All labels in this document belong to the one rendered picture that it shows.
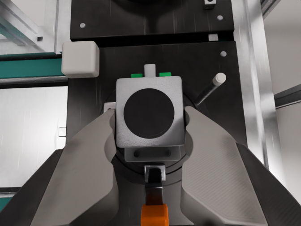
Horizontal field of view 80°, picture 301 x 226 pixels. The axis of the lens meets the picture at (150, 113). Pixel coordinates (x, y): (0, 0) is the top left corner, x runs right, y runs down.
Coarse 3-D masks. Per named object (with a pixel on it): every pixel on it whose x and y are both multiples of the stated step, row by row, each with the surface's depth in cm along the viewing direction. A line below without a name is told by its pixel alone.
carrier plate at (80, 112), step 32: (128, 64) 26; (160, 64) 25; (192, 64) 25; (224, 64) 25; (96, 96) 25; (224, 96) 24; (224, 128) 24; (128, 192) 23; (128, 224) 22; (192, 224) 22
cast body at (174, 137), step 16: (128, 80) 12; (144, 80) 12; (160, 80) 12; (176, 80) 12; (128, 96) 12; (144, 96) 11; (160, 96) 11; (176, 96) 12; (128, 112) 10; (144, 112) 10; (160, 112) 10; (176, 112) 11; (128, 128) 11; (144, 128) 10; (160, 128) 10; (176, 128) 11; (128, 144) 11; (144, 144) 11; (160, 144) 11; (176, 144) 11; (128, 160) 14; (144, 160) 14; (160, 160) 14; (176, 160) 14
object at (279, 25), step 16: (16, 0) 41; (32, 0) 41; (288, 0) 38; (32, 16) 40; (272, 16) 38; (288, 16) 37; (272, 32) 37; (288, 32) 37; (272, 48) 36; (288, 48) 36; (272, 64) 36; (288, 64) 36; (272, 80) 36; (288, 80) 35; (288, 112) 34; (288, 128) 34; (288, 144) 34; (288, 160) 33; (288, 176) 33
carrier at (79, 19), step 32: (96, 0) 27; (128, 0) 27; (160, 0) 27; (192, 0) 27; (224, 0) 26; (96, 32) 26; (128, 32) 26; (160, 32) 26; (192, 32) 26; (224, 32) 26
